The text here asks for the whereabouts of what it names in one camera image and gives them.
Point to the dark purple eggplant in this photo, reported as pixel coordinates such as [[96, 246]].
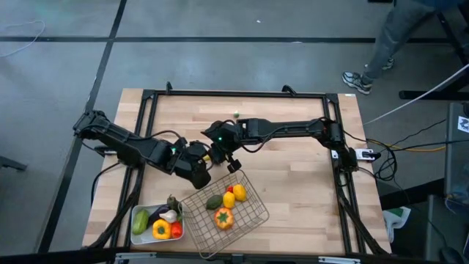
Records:
[[155, 216]]

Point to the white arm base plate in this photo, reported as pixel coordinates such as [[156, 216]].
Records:
[[362, 154]]

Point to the white rectangular tray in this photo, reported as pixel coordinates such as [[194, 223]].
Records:
[[144, 239]]

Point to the white marker label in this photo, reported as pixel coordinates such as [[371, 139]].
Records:
[[463, 124]]

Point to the dark green poblano pepper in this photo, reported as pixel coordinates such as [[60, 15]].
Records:
[[172, 202]]

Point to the black aluminium table frame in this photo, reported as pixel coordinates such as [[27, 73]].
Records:
[[238, 93]]

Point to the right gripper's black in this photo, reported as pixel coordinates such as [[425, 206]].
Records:
[[221, 152]]

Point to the white and green cloth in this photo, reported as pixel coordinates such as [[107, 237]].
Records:
[[397, 220]]

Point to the light green cucumber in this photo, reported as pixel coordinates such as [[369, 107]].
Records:
[[140, 221]]

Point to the dark grey box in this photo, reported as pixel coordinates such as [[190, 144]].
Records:
[[447, 227]]

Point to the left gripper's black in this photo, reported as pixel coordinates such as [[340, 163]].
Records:
[[196, 165]]

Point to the grey cabinet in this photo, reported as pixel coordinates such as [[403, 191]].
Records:
[[456, 165]]

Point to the black furniture foot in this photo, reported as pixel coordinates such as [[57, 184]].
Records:
[[12, 164]]

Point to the small red tomato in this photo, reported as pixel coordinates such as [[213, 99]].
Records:
[[229, 188]]

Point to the small green lime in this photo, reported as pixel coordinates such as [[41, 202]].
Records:
[[236, 114]]

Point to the red pepper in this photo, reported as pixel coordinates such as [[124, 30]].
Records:
[[176, 230]]

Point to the yellow bell pepper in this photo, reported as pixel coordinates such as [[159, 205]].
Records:
[[161, 230]]

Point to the person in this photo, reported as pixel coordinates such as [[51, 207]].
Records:
[[399, 33]]

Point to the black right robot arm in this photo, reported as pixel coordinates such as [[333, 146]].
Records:
[[286, 128]]

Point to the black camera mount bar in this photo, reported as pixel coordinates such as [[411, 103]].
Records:
[[234, 258]]

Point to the yellow lemon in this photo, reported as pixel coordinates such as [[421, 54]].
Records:
[[240, 192], [229, 200]]

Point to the white garlic bulb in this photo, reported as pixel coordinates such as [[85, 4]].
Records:
[[169, 216]]

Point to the green avocado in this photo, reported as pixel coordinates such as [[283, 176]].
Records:
[[214, 202]]

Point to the person's shoe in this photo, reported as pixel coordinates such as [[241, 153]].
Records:
[[355, 82], [386, 65]]

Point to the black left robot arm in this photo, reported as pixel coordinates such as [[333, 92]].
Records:
[[128, 141]]

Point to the orange persimmon with green calyx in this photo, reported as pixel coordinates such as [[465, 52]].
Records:
[[224, 219]]

